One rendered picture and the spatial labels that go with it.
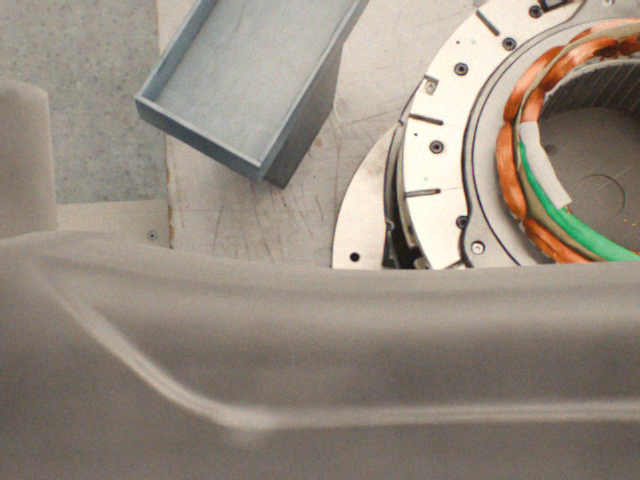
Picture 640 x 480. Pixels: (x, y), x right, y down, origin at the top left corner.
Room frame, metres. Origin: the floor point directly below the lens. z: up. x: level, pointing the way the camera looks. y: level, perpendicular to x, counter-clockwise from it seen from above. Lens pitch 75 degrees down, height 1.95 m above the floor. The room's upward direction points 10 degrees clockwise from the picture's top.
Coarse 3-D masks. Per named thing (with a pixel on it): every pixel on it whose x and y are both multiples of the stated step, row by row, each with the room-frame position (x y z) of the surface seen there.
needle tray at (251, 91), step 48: (240, 0) 0.44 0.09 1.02; (288, 0) 0.44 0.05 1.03; (336, 0) 0.45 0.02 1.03; (192, 48) 0.39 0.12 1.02; (240, 48) 0.40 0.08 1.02; (288, 48) 0.40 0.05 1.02; (336, 48) 0.40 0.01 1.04; (144, 96) 0.33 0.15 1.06; (192, 96) 0.35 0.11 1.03; (240, 96) 0.36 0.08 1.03; (288, 96) 0.36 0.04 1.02; (192, 144) 0.31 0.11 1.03; (240, 144) 0.32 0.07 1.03; (288, 144) 0.37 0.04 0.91
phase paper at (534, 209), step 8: (520, 160) 0.30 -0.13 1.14; (520, 168) 0.30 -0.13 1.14; (520, 176) 0.29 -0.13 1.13; (520, 184) 0.29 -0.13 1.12; (528, 184) 0.28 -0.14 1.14; (528, 192) 0.28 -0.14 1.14; (528, 200) 0.28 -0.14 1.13; (536, 200) 0.27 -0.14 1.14; (528, 208) 0.27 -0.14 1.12; (536, 208) 0.27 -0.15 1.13; (528, 216) 0.27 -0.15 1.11; (536, 216) 0.27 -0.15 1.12; (544, 216) 0.26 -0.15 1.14; (544, 224) 0.26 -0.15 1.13; (552, 224) 0.26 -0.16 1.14; (552, 232) 0.26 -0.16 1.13; (560, 232) 0.26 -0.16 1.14
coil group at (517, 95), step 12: (552, 48) 0.39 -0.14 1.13; (540, 60) 0.38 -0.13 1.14; (552, 60) 0.38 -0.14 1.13; (528, 72) 0.37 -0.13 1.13; (516, 84) 0.36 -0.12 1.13; (528, 84) 0.36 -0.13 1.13; (516, 96) 0.35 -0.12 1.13; (504, 108) 0.34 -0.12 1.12; (516, 108) 0.34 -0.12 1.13; (504, 120) 0.34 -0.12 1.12
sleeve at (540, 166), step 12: (528, 132) 0.32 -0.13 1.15; (528, 144) 0.31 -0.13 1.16; (528, 156) 0.30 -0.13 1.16; (540, 156) 0.30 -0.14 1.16; (540, 168) 0.29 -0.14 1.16; (552, 168) 0.29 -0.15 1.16; (540, 180) 0.28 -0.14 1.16; (552, 180) 0.28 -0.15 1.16; (552, 192) 0.28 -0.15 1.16; (564, 192) 0.28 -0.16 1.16; (552, 204) 0.27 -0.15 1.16; (564, 204) 0.27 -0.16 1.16
